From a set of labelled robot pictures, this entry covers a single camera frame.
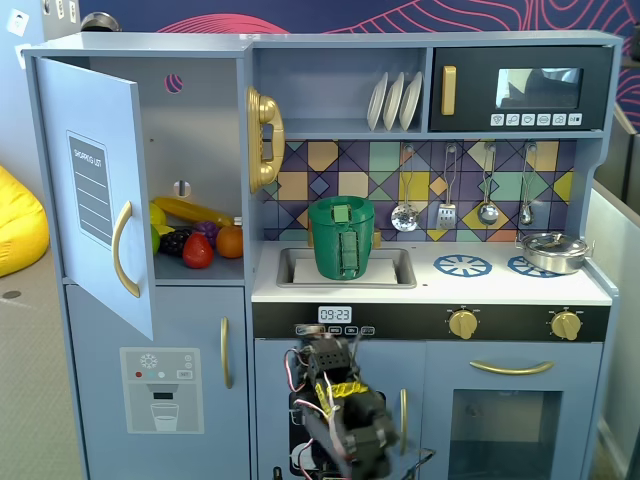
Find dark toy grapes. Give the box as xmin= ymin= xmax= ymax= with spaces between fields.
xmin=158 ymin=228 xmax=193 ymax=257

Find gold microwave handle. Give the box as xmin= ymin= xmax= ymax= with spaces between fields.
xmin=440 ymin=65 xmax=458 ymax=116

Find steel pot with lid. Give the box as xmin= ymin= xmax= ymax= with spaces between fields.
xmin=515 ymin=230 xmax=596 ymax=276

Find gold oven door handle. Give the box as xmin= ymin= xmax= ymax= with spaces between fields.
xmin=468 ymin=359 xmax=556 ymax=376

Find toy orange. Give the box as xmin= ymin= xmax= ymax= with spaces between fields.
xmin=215 ymin=225 xmax=244 ymax=260

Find gold straight fridge door handle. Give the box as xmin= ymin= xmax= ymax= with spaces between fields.
xmin=220 ymin=316 xmax=234 ymax=390

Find purple toy grapes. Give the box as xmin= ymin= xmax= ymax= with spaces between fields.
xmin=193 ymin=220 xmax=221 ymax=248

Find green toy fruit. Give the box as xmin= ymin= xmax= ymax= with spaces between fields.
xmin=149 ymin=224 xmax=176 ymax=256

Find white toy plate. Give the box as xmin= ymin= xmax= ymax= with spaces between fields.
xmin=366 ymin=71 xmax=390 ymax=132
xmin=382 ymin=71 xmax=406 ymax=132
xmin=398 ymin=71 xmax=424 ymax=132

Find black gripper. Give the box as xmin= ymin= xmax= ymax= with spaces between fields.
xmin=344 ymin=418 xmax=401 ymax=480

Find gold stove knob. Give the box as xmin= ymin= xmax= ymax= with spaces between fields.
xmin=549 ymin=309 xmax=583 ymax=342
xmin=447 ymin=308 xmax=479 ymax=341

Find black toy microwave door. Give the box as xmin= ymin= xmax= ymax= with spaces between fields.
xmin=429 ymin=45 xmax=615 ymax=133

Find metal ladle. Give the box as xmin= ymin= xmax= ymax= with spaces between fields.
xmin=476 ymin=142 xmax=501 ymax=226

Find blue small cabinet door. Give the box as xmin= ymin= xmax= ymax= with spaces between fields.
xmin=254 ymin=338 xmax=427 ymax=480

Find gold toy telephone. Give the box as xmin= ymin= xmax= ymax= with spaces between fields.
xmin=245 ymin=85 xmax=286 ymax=194

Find grey toy sink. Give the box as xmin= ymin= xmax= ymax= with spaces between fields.
xmin=275 ymin=246 xmax=418 ymax=290

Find red toy strawberry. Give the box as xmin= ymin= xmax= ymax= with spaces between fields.
xmin=181 ymin=232 xmax=215 ymax=270

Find green plastic cup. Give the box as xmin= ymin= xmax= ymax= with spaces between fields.
xmin=307 ymin=196 xmax=377 ymax=280

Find red white servo cable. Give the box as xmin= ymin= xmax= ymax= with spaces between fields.
xmin=283 ymin=348 xmax=312 ymax=394

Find metal slotted spatula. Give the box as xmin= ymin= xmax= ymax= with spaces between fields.
xmin=435 ymin=143 xmax=458 ymax=231

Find metal bowl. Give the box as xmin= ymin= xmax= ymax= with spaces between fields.
xmin=79 ymin=12 xmax=121 ymax=32

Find yellow beanbag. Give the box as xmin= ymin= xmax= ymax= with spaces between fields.
xmin=0 ymin=165 xmax=50 ymax=279

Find blue oven door with window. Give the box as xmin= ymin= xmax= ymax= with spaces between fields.
xmin=424 ymin=341 xmax=605 ymax=480

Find open blue cabinet door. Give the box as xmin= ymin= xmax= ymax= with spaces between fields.
xmin=33 ymin=56 xmax=155 ymax=342

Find white wall socket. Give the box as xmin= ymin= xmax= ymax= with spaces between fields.
xmin=4 ymin=8 xmax=30 ymax=37

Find metal skimmer spoon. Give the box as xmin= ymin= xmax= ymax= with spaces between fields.
xmin=390 ymin=144 xmax=419 ymax=233

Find blue fridge door water dispenser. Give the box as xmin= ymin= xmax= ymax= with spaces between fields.
xmin=64 ymin=284 xmax=251 ymax=480

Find yellow toy banana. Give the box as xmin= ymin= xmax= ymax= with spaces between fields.
xmin=152 ymin=196 xmax=235 ymax=227

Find gold curved door handle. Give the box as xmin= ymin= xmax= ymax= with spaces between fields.
xmin=111 ymin=200 xmax=142 ymax=299

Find blue toy kitchen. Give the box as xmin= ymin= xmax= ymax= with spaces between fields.
xmin=22 ymin=30 xmax=625 ymax=480

